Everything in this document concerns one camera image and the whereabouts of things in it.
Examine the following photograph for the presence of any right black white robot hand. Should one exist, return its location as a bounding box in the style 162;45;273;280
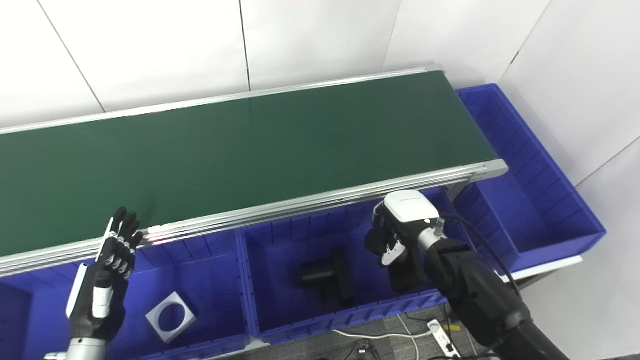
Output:
365;190;442;268

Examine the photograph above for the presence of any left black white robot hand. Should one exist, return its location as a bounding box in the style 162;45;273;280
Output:
66;206;145;342

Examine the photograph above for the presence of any black cylinder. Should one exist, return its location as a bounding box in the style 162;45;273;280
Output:
389;248;426;294
299;248;357;307

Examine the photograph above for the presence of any aluminium conveyor leg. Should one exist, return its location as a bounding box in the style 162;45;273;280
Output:
442;181;473;203

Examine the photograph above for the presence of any white square part with hole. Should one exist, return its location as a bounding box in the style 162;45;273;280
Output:
145;291;197;344

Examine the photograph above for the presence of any blue plastic bin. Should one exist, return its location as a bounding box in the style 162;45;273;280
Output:
235;187;463;346
452;83;607;273
0;230;251;360

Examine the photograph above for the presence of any green conveyor belt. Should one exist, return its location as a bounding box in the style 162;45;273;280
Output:
0;63;510;278
0;70;496;258

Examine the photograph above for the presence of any white power strip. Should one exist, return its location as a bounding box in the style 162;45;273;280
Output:
427;319;462;358

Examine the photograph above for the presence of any white platform board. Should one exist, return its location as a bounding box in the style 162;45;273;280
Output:
492;255;583;283

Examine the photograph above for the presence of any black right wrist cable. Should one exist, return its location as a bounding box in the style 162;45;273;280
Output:
436;213;508;286

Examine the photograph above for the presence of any white floor cable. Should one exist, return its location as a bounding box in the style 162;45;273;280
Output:
332;314;421;360

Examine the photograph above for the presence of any black floor cable with plug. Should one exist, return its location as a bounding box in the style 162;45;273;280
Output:
345;340;381;360

